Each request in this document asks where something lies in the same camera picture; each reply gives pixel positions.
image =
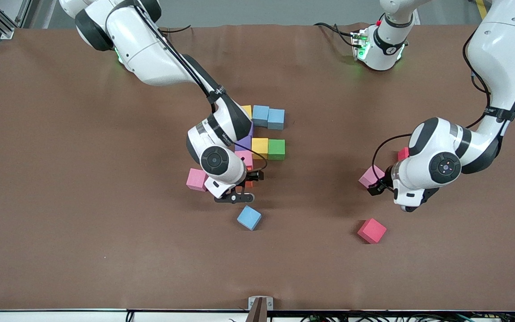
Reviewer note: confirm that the brown table mat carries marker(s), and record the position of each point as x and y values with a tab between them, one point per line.
257	268

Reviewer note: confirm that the blue foam cube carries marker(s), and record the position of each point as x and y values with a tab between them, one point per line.
276	119
249	218
260	115

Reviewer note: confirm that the grey metal bracket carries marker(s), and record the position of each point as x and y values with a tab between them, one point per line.
253	304

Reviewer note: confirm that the pink foam cube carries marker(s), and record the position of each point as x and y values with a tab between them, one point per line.
370	175
246	157
195	179

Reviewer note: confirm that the yellow foam cube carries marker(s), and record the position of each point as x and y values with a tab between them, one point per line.
248	111
259	148

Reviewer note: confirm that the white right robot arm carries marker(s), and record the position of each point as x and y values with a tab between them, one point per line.
150	53

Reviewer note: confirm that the rose red foam cube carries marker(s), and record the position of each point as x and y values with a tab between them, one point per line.
372	230

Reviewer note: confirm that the silver connector box green light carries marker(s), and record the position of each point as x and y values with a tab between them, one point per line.
359	44

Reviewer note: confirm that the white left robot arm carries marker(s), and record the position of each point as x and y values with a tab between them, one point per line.
503	53

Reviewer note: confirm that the green foam cube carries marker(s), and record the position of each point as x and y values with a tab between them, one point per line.
276	149

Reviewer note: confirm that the orange foam cube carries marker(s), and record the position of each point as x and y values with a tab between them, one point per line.
249	184

